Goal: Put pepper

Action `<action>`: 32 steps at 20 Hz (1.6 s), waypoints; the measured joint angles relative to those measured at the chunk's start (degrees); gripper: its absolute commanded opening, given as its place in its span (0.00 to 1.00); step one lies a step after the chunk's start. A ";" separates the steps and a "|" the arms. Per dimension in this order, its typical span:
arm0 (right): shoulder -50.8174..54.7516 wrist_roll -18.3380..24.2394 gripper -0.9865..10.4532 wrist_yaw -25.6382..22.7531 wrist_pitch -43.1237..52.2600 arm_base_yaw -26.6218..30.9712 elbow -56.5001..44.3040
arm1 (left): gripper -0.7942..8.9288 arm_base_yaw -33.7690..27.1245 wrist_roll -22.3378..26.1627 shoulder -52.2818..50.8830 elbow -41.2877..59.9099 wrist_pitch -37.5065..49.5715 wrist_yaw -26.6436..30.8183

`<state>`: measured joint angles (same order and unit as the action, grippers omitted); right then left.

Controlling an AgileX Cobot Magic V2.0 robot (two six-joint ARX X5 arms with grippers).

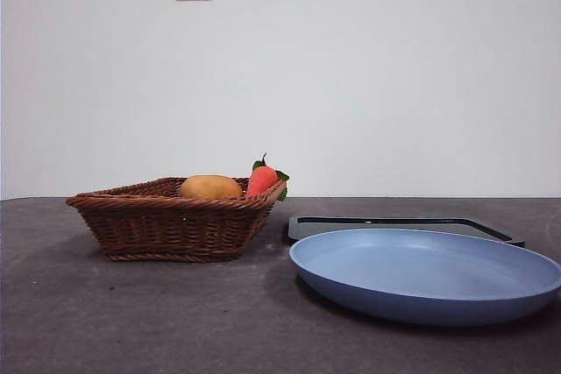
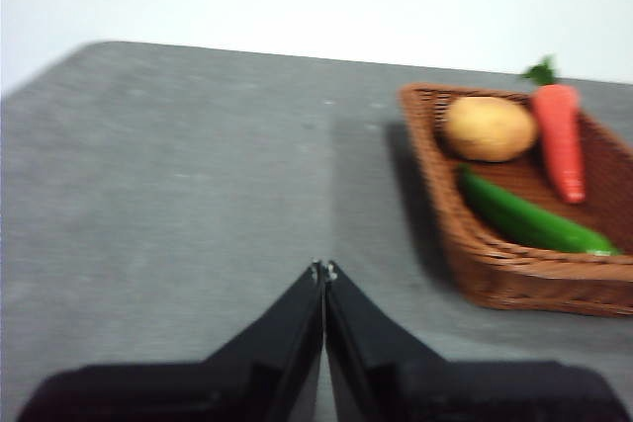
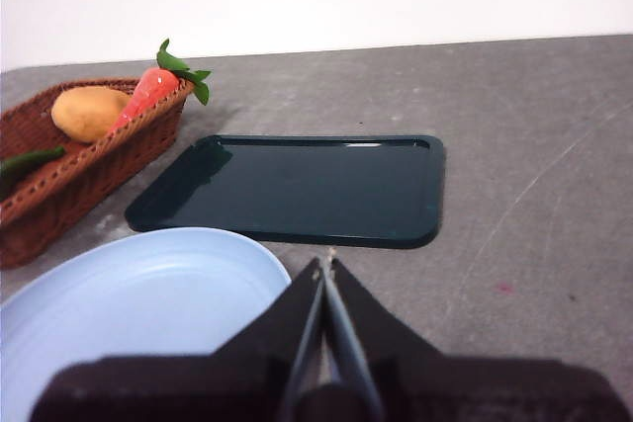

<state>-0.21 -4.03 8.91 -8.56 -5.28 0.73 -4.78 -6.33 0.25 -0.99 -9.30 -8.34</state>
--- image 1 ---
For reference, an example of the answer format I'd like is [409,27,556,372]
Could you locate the dark rectangular tray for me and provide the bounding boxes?
[287,215,526,250]

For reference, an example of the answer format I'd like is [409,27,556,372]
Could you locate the brown wicker basket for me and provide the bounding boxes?
[65,176,288,263]

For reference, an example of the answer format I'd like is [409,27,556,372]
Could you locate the blue round plate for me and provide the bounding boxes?
[288,228,561,328]

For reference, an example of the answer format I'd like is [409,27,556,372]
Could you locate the yellow-brown potato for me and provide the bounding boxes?
[178,174,244,200]

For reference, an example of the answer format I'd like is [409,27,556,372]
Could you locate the orange toy carrot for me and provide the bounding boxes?
[245,152,291,202]

